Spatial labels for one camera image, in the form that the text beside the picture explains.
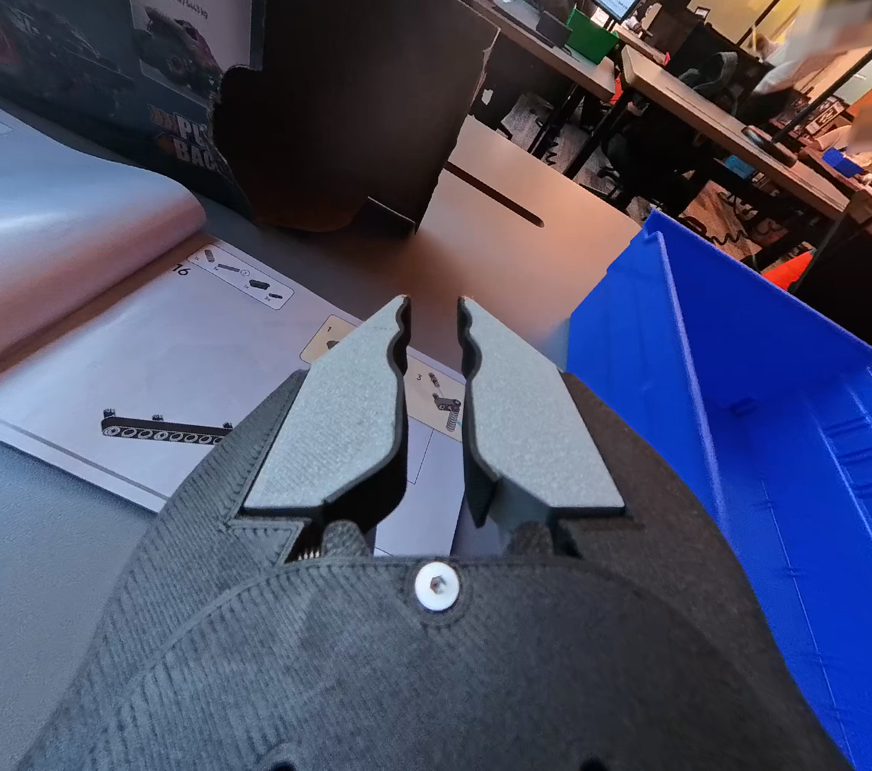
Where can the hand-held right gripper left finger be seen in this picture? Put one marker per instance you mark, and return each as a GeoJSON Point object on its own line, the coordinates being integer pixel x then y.
{"type": "Point", "coordinates": [334, 423]}

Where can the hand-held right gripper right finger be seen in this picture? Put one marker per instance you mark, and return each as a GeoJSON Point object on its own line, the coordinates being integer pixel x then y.
{"type": "Point", "coordinates": [538, 430]}

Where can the lego instruction booklet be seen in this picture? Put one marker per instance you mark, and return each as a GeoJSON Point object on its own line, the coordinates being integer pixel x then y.
{"type": "Point", "coordinates": [170, 362]}

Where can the dark lego set box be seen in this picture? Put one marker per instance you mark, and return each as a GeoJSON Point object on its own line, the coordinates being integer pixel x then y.
{"type": "Point", "coordinates": [82, 35]}

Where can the large blue plastic bin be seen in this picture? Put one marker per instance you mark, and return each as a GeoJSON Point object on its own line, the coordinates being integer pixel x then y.
{"type": "Point", "coordinates": [763, 430]}

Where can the black office chair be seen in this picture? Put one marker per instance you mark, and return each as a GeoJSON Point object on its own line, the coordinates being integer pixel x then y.
{"type": "Point", "coordinates": [654, 158]}

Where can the orange object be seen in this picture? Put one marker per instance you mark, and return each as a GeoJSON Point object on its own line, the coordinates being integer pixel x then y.
{"type": "Point", "coordinates": [790, 272]}

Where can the grey office desk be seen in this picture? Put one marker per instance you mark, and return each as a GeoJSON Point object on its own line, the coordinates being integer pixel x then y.
{"type": "Point", "coordinates": [702, 107]}
{"type": "Point", "coordinates": [538, 49]}

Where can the black round lamp base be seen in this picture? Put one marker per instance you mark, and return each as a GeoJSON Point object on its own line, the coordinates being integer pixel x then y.
{"type": "Point", "coordinates": [770, 146]}

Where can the green plastic bin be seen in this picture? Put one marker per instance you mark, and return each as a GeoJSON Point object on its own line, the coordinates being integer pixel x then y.
{"type": "Point", "coordinates": [591, 39]}

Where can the small blue plastic bin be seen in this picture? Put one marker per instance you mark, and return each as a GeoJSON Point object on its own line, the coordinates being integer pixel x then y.
{"type": "Point", "coordinates": [843, 163]}

